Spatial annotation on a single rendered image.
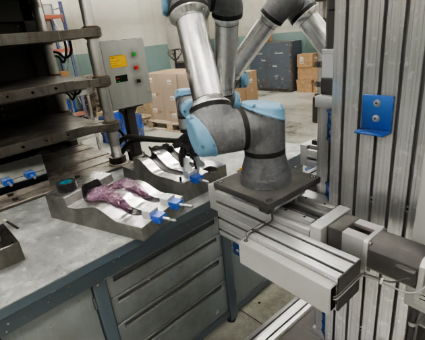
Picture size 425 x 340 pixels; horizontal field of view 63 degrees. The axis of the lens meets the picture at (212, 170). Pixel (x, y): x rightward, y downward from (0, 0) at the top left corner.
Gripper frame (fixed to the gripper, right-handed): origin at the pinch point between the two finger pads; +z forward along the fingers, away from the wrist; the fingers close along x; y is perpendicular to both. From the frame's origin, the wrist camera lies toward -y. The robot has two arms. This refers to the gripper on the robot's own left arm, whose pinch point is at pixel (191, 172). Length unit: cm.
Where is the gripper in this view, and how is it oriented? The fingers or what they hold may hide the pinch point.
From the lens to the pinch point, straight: 147.7
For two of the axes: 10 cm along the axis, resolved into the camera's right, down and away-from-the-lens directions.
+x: 7.2, -3.2, 6.2
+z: 1.0, 9.2, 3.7
